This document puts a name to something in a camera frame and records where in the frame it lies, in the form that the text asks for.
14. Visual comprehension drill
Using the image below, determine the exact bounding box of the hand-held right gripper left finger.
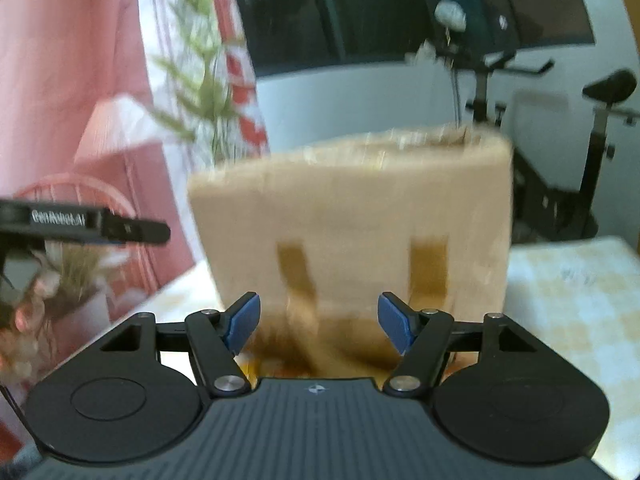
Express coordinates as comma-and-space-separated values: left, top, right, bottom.
100, 291, 262, 398

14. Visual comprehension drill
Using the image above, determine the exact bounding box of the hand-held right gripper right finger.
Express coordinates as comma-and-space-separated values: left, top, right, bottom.
378, 292, 543, 397

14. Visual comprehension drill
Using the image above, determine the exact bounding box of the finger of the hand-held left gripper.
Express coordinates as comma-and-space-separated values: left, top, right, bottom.
102, 208, 171, 245

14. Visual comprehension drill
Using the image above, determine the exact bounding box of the brown cardboard box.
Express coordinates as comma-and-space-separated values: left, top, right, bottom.
187, 125, 514, 377

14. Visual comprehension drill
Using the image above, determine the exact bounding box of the yellow checkered tablecloth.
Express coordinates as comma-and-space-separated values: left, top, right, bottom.
115, 237, 640, 480

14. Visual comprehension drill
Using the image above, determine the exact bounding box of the black exercise bike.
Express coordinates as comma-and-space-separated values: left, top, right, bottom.
415, 45, 640, 242

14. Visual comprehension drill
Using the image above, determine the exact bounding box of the metal pole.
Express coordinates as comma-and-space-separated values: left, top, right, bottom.
449, 30, 464, 126

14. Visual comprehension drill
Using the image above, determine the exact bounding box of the crumpled white cloth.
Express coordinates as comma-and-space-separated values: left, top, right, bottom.
406, 39, 442, 64

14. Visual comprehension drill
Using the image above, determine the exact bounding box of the white cap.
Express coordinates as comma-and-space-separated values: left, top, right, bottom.
434, 0, 469, 31

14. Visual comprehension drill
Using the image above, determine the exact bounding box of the dark framed window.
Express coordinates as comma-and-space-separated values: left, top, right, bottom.
227, 0, 597, 79

